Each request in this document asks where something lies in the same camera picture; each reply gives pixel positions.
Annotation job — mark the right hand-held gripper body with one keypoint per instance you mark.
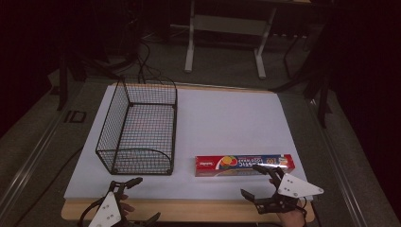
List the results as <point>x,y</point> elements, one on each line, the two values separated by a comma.
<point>298,186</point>

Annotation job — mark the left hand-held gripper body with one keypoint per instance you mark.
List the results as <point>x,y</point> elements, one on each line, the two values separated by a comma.
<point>107,211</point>

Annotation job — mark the red plastic wrap box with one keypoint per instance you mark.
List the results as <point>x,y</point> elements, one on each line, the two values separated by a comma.
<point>233,164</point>

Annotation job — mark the person's left hand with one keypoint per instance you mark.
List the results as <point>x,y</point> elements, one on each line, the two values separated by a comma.
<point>127,208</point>

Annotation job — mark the person's right hand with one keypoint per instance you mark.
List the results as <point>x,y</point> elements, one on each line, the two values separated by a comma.
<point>291,219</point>

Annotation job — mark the white table mat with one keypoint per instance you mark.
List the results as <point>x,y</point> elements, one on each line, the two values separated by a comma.
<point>227,126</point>

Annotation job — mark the black floor plate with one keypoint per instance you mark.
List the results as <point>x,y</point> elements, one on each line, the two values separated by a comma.
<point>75,116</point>

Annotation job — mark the black tripod stand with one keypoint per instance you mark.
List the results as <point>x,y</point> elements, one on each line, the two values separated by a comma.
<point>82,67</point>
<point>315,78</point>

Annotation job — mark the grey metal floor rail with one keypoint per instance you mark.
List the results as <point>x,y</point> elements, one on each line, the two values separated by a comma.
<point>28,167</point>
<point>340,164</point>

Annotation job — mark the white metal stand frame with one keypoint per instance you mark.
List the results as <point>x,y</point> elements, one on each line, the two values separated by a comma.
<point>230,25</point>

